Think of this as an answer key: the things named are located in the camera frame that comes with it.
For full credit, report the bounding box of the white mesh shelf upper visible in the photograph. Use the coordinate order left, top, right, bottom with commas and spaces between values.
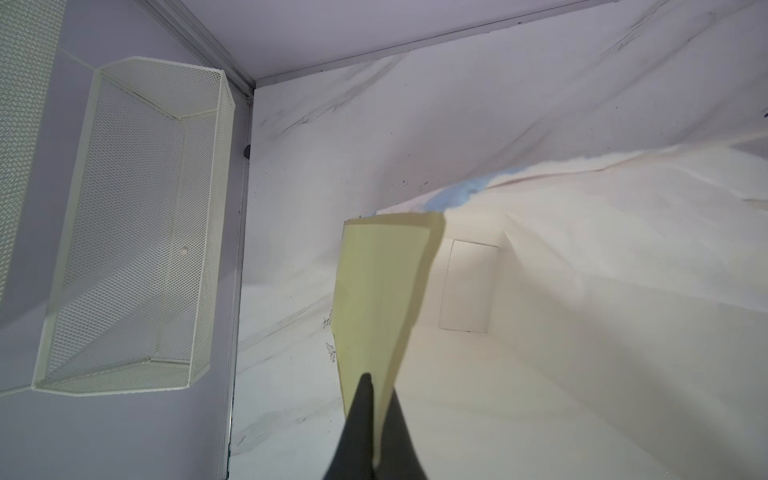
1, 0, 66, 291

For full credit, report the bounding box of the white mesh shelf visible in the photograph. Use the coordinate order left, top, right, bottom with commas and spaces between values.
1, 0, 66, 291
32, 57, 236, 396

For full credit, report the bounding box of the white printed paper bag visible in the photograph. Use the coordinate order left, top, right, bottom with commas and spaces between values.
331, 140, 768, 480

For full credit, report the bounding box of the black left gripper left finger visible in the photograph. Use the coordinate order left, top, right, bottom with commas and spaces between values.
324, 373, 375, 480

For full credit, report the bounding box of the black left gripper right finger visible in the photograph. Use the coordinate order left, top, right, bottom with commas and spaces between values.
377, 391, 427, 480

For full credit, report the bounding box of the white mesh shelf lower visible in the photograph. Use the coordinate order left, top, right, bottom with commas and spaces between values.
32, 57, 236, 396

